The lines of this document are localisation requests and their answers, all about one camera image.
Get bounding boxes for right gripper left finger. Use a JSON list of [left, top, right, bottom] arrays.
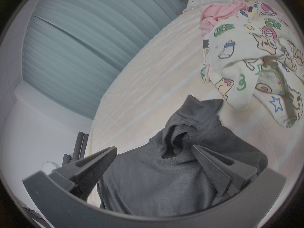
[[51, 146, 117, 202]]

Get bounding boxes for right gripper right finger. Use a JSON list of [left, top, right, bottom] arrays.
[[191, 144, 259, 196]]

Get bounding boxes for black T-shirt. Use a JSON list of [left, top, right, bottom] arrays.
[[97, 95, 268, 218]]

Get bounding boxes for bed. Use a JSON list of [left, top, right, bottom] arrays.
[[85, 0, 304, 209]]

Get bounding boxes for black chest of drawers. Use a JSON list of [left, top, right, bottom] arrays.
[[63, 131, 90, 168]]

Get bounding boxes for blue-green curtain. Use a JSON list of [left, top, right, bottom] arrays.
[[21, 16, 129, 120], [34, 0, 184, 56]]

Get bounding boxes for white printed pyjama garment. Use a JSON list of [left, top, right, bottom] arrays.
[[201, 0, 304, 128]]

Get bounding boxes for pink garment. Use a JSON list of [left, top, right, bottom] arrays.
[[199, 0, 245, 36]]

